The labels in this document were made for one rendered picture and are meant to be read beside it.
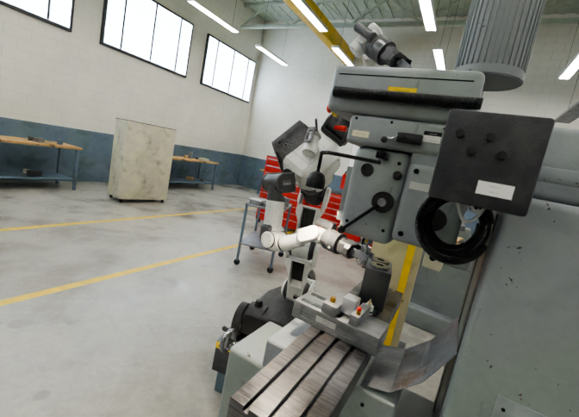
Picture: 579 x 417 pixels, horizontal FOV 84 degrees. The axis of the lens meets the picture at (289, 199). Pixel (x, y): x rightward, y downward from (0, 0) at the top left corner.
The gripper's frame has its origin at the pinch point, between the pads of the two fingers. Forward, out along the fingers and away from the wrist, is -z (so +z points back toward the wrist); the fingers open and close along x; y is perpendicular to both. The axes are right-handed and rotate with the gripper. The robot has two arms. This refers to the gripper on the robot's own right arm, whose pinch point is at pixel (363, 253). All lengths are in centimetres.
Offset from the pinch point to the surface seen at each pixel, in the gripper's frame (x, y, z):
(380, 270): 30.0, 12.9, 6.8
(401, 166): -7.1, -34.8, -9.9
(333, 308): -9.2, 21.5, 1.4
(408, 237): -6.7, -13.3, -18.4
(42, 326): -69, 126, 197
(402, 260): 163, 40, 56
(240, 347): -24, 52, 31
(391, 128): -10.7, -46.1, -5.3
